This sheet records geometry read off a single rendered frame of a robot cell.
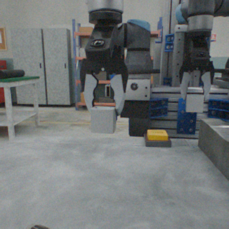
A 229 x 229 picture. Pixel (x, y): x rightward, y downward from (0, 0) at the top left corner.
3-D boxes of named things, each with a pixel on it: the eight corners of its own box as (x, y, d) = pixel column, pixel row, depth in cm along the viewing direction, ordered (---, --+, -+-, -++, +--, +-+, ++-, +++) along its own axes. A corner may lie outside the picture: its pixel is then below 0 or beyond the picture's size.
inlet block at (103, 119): (104, 119, 61) (104, 100, 60) (121, 120, 60) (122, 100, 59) (90, 133, 49) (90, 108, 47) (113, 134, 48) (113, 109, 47)
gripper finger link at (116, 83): (133, 109, 54) (124, 71, 52) (130, 114, 48) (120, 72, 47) (120, 112, 55) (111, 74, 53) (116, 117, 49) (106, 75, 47)
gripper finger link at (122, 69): (132, 90, 49) (123, 49, 47) (131, 91, 47) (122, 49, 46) (111, 95, 50) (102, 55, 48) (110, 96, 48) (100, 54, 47)
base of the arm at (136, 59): (124, 68, 123) (124, 50, 121) (152, 68, 121) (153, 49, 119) (121, 69, 109) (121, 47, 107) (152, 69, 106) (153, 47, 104)
